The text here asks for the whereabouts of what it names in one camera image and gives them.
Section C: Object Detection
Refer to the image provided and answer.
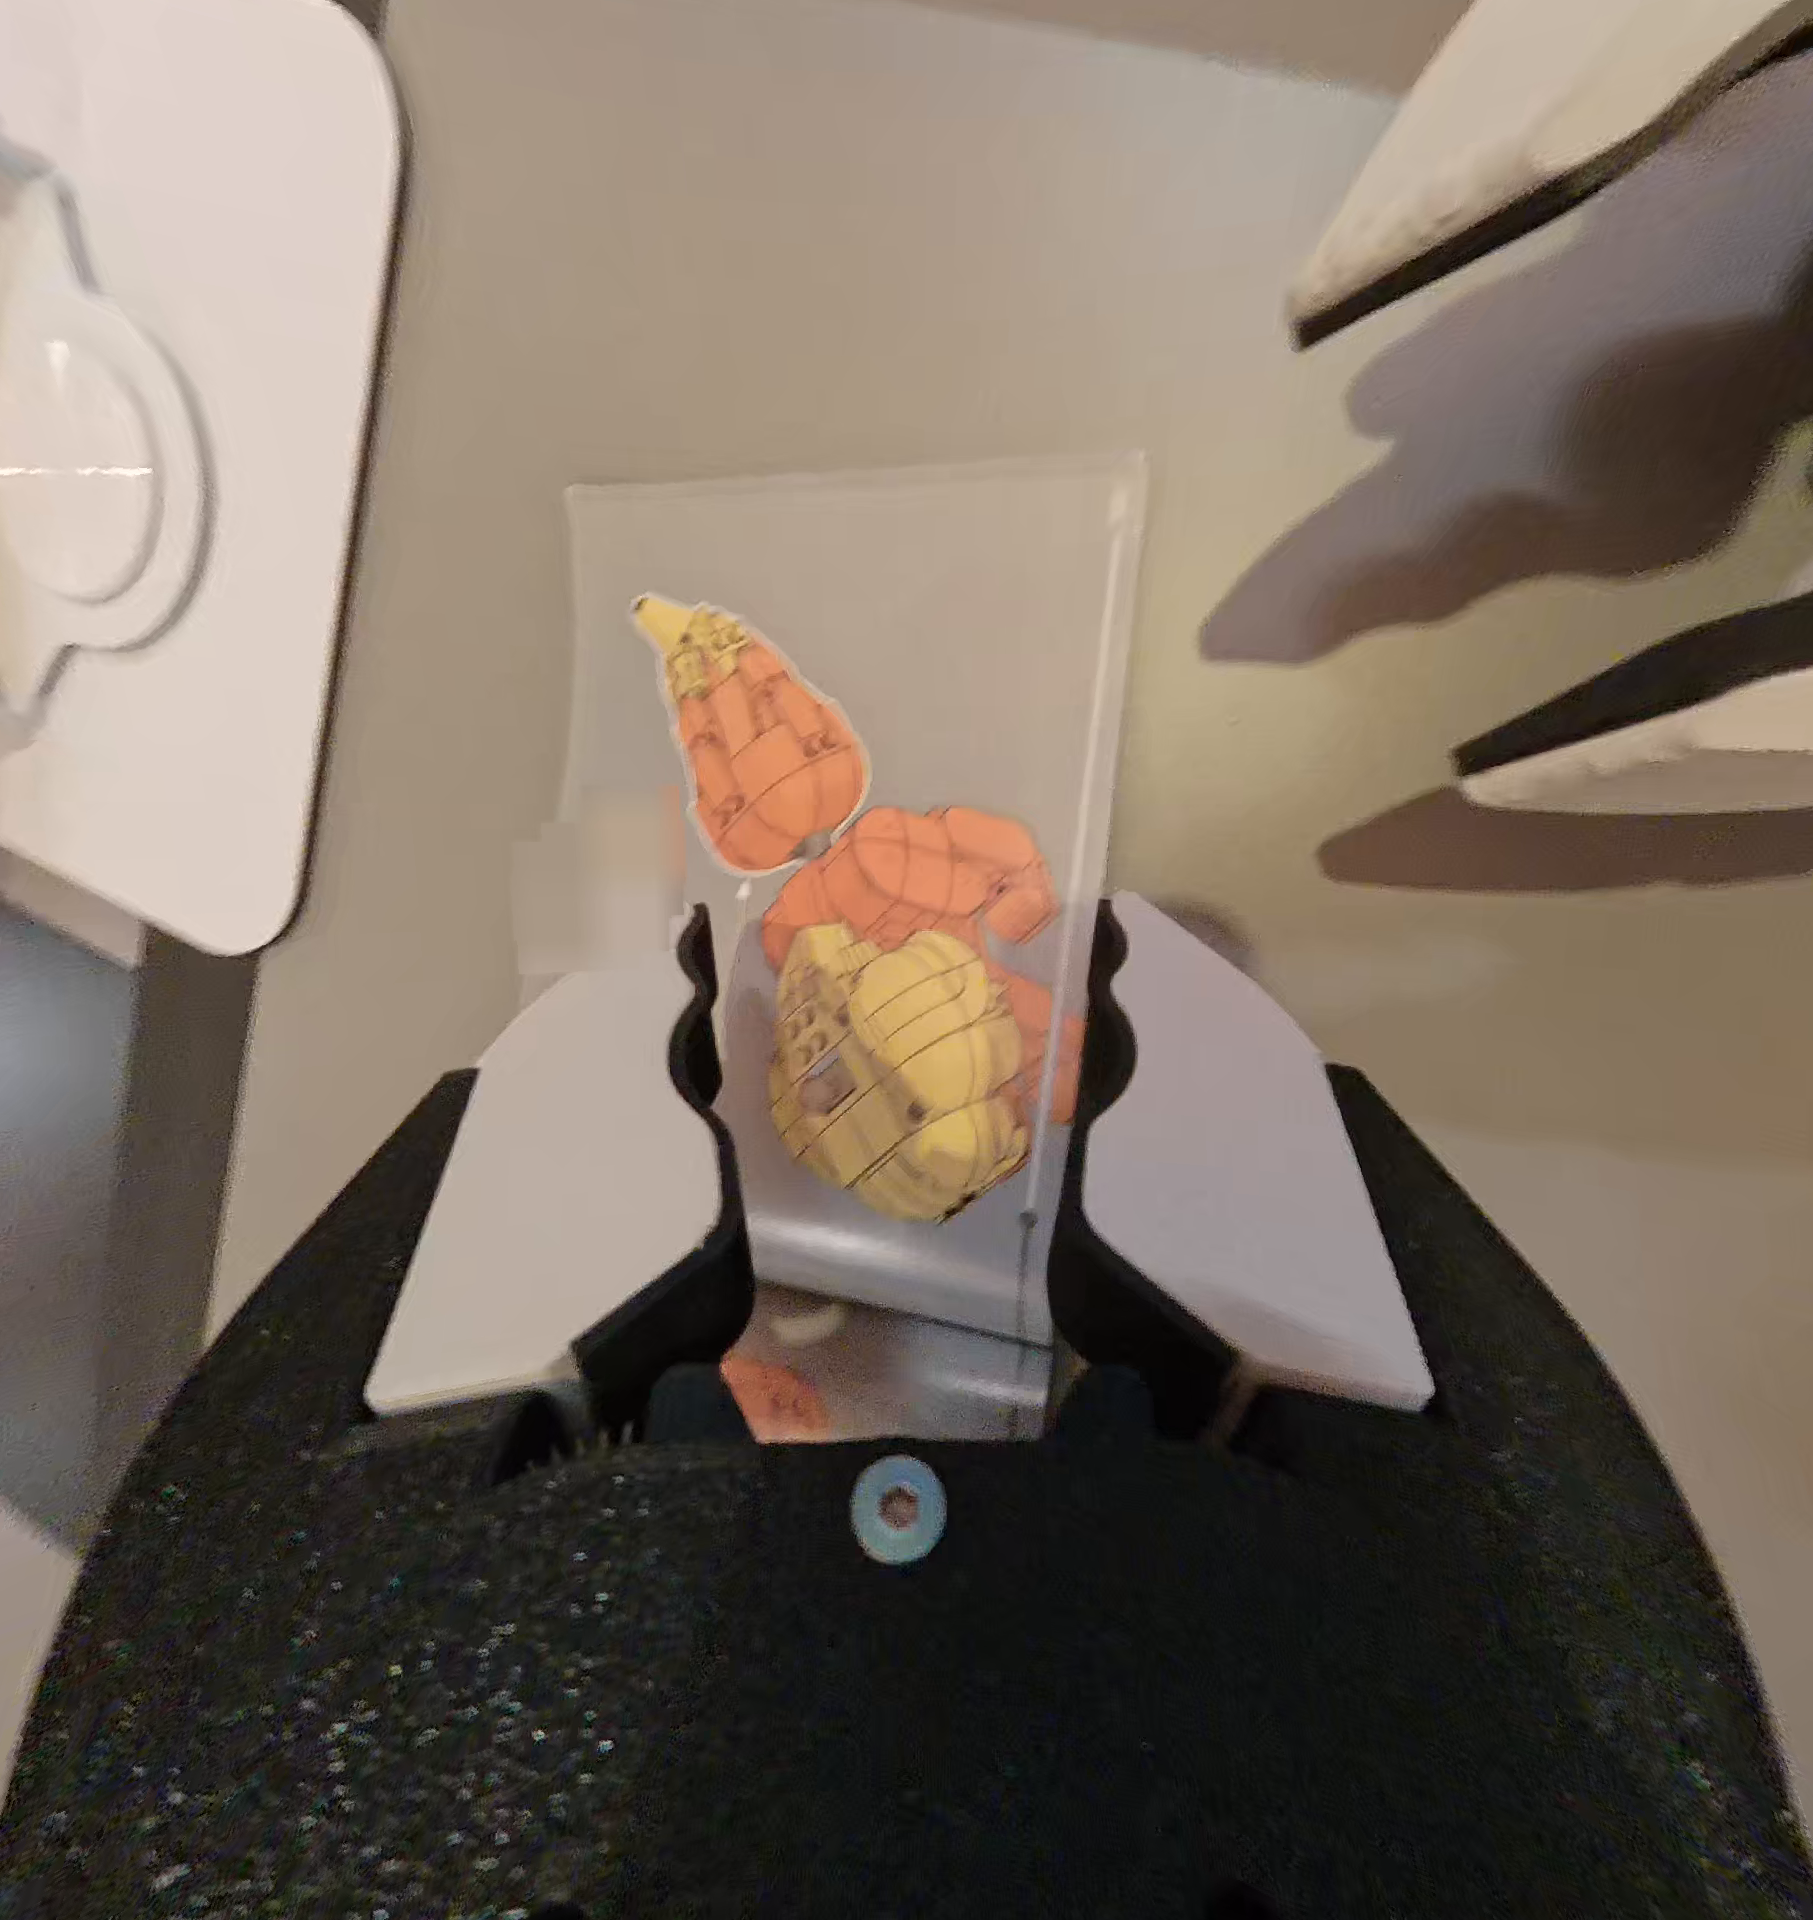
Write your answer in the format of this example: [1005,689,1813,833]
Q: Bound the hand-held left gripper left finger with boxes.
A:
[363,906,745,1416]

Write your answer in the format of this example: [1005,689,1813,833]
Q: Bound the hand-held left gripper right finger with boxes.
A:
[1050,892,1436,1420]

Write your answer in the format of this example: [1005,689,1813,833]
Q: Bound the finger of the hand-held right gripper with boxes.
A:
[1453,577,1813,820]
[1285,0,1813,353]

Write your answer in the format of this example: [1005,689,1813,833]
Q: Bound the grey instruction booklet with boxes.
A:
[564,450,1150,1446]

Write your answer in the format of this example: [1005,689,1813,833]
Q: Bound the grey desk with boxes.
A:
[0,0,1813,1847]

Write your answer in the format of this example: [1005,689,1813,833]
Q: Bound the white desk lamp stand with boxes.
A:
[0,0,405,959]

